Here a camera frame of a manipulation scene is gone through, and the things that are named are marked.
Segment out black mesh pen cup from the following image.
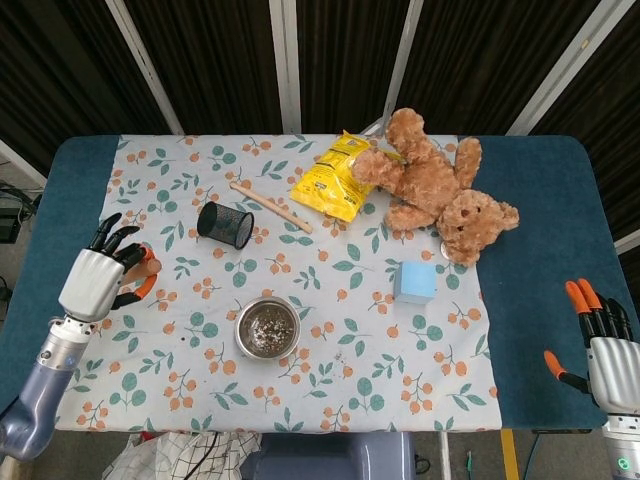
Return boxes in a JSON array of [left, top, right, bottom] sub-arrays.
[[196, 201, 255, 251]]

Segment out thin wooden dowel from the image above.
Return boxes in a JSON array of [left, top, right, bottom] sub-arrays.
[[229, 181, 314, 235]]

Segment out light blue cube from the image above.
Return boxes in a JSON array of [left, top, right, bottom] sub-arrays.
[[392, 260, 438, 305]]

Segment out brown teddy bear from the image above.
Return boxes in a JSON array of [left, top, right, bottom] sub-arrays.
[[351, 107, 521, 267]]

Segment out yellow snack bag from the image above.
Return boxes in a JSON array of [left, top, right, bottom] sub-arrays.
[[289, 129, 401, 224]]

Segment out checkered white cloth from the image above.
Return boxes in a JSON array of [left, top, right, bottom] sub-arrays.
[[102, 429, 264, 480]]

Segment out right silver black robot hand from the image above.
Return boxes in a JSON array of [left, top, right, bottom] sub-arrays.
[[543, 278, 640, 415]]

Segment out thick wooden rolling pin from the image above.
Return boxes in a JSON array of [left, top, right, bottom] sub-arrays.
[[122, 257, 161, 287]]

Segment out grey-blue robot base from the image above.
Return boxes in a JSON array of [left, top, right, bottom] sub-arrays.
[[254, 430, 416, 480]]

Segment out teal table cover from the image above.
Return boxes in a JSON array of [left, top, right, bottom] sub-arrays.
[[0, 133, 609, 434]]

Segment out stainless steel bowl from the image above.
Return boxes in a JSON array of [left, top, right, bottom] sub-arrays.
[[233, 296, 303, 360]]

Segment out floral print tablecloth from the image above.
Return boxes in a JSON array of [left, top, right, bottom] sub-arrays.
[[52, 133, 504, 434]]

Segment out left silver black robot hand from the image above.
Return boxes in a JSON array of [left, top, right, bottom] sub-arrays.
[[58, 212, 160, 324]]

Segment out black cable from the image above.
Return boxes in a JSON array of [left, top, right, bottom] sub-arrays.
[[197, 432, 221, 474]]

